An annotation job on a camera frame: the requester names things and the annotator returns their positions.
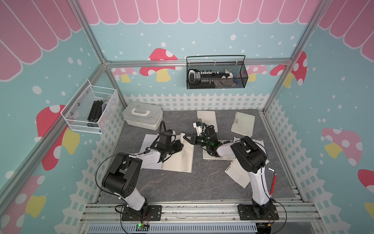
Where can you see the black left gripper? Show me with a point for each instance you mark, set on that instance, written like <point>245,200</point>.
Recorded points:
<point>178,148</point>

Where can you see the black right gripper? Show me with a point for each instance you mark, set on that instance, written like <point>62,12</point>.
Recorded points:
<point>193,139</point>

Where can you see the small green spiral notebook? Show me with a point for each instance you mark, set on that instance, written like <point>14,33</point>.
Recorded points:
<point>178,162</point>

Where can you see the large cream spiral notebook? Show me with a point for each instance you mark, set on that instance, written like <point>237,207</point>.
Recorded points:
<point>209,118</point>

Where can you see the cream spiral notebook with label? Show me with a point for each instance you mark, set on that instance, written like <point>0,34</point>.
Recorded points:
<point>243,124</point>

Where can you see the white spiral notebook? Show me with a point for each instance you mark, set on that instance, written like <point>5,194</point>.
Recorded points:
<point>223,152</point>

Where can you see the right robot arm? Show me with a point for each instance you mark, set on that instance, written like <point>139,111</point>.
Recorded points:
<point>260,193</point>

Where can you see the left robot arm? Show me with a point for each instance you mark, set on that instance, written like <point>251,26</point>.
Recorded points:
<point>122,175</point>

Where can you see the white plastic storage box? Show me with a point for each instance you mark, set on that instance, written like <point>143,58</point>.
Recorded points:
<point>143,115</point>

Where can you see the items in black basket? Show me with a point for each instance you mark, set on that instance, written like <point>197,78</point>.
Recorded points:
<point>209,79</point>

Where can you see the black block in white basket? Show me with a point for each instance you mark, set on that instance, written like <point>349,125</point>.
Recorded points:
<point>95,114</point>

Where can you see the small green circuit board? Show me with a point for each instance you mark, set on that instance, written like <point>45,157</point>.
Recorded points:
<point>141,227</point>

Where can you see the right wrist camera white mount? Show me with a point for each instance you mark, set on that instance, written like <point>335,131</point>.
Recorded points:
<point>199,127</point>

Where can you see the black wire wall basket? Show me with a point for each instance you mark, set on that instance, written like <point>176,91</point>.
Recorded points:
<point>232,63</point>

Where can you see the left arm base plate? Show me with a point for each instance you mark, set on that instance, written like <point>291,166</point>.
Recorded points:
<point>147,213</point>

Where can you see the white wire wall basket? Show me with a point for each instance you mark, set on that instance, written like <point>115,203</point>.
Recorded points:
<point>76,112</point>

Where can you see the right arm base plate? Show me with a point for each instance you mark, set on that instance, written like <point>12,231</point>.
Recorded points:
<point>256,213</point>

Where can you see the red handled tool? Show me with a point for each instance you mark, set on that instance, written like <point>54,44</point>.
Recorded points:
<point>273,181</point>

